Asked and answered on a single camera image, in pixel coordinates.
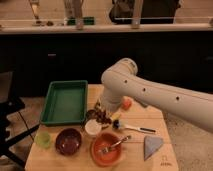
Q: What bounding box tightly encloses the purple bowl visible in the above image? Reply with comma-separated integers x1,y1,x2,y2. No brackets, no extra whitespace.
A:
55,128,82,156

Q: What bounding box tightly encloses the orange bowl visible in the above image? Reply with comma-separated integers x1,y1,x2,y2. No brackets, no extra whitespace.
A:
90,132,122,167

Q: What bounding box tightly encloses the green plastic tray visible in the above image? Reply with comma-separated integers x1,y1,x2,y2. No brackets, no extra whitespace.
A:
40,80,88,126

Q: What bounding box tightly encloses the small dark metal cup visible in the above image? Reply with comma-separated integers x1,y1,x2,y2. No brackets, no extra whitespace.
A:
86,109,97,120

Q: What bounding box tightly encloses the yellow banana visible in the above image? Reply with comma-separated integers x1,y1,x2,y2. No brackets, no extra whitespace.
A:
111,114,121,121

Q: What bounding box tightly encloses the white cup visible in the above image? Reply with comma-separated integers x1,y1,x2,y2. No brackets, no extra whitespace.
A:
85,119,102,136

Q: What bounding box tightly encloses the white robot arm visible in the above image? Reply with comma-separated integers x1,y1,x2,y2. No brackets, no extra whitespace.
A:
100,58,213,133

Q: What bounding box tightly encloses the orange toy fruit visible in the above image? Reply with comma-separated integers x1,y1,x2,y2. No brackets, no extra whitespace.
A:
121,98,132,110

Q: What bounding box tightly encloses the black chair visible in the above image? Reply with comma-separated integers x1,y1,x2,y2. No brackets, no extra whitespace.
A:
0,70,40,168

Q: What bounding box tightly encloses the green box on shelf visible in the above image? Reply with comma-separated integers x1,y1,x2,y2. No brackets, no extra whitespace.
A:
67,17,95,25

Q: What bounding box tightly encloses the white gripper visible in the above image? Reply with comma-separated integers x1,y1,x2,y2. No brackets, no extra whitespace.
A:
100,89,122,113

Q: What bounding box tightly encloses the small green cup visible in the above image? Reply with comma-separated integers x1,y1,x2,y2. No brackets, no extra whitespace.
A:
35,132,51,148

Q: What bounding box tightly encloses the dark purple grapes bunch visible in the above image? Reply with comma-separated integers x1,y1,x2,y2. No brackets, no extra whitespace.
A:
96,111,112,124

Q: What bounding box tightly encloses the grey folded cloth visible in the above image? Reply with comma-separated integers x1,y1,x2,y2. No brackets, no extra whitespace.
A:
144,136,164,160

